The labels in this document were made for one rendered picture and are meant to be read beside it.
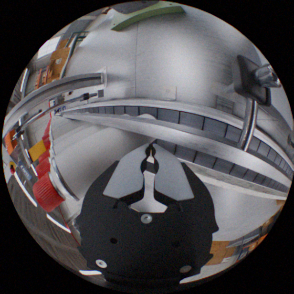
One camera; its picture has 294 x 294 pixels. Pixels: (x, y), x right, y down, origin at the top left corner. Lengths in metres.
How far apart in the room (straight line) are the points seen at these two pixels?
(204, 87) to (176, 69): 0.06
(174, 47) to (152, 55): 0.06
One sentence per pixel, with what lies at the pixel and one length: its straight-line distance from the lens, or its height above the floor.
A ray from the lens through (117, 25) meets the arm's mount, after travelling 0.40.
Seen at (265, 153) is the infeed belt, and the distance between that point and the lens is 0.21.
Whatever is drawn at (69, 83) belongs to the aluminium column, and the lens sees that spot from 0.34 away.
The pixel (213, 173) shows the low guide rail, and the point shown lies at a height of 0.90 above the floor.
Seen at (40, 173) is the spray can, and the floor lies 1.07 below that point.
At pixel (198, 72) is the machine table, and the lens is 0.20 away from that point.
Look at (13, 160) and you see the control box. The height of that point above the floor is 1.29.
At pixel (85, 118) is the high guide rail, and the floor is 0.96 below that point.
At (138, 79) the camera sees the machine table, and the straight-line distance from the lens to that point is 0.25.
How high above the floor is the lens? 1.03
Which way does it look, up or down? 46 degrees down
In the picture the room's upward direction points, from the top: 129 degrees counter-clockwise
